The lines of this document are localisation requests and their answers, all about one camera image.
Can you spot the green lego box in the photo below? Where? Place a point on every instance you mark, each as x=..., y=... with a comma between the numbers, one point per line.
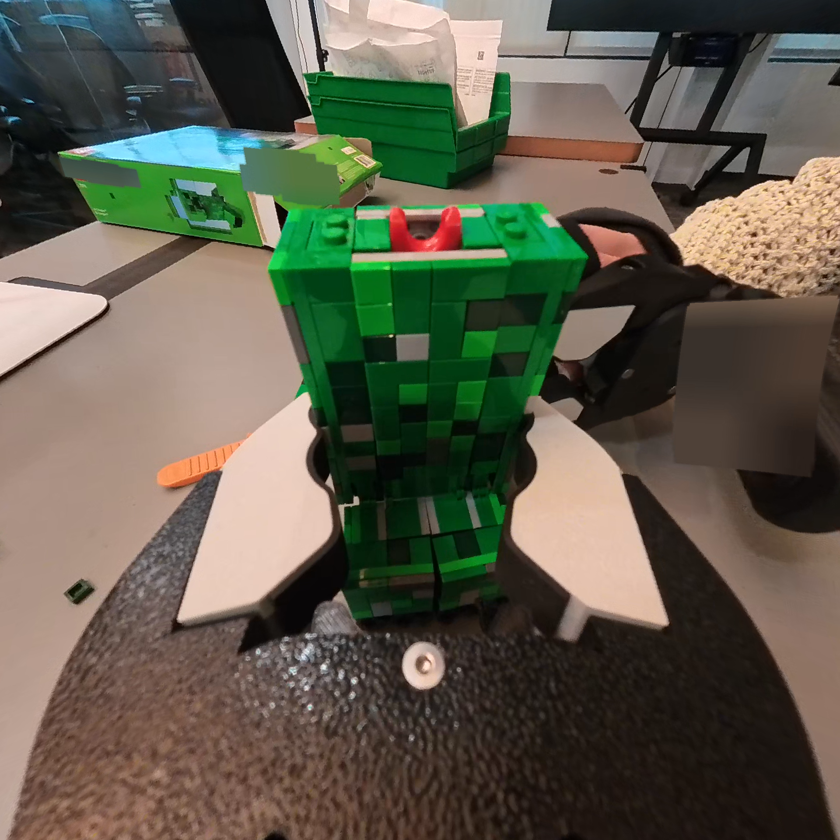
x=164, y=157

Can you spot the white rounded board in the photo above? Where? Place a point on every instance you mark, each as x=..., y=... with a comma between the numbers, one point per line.
x=39, y=328

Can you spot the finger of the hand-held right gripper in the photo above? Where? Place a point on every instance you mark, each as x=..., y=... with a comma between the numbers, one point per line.
x=597, y=331

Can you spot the orange brick separator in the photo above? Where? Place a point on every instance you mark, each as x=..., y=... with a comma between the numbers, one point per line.
x=197, y=467

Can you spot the green stacked storage bins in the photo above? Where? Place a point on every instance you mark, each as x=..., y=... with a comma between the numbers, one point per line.
x=394, y=138

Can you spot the person's right hand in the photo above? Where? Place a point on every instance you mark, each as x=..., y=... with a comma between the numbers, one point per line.
x=610, y=241

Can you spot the white paper bag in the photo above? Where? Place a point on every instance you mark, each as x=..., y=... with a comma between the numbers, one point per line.
x=387, y=52

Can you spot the small dark green lego plate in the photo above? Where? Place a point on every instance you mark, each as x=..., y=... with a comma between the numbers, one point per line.
x=77, y=590

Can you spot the white printed packet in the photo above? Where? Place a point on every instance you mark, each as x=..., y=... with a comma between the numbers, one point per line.
x=478, y=65

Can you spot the large black screen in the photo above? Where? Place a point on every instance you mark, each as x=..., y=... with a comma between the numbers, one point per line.
x=689, y=13

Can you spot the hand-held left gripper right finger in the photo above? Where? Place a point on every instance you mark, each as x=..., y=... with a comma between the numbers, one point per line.
x=584, y=525

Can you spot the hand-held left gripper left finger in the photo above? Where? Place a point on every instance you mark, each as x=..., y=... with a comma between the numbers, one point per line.
x=262, y=525

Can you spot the green lego creeper figure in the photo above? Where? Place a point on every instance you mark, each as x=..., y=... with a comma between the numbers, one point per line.
x=426, y=394

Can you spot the black monitor stand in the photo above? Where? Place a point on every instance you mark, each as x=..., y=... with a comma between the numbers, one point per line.
x=709, y=131

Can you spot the person's right forearm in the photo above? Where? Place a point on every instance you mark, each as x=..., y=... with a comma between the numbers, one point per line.
x=754, y=223

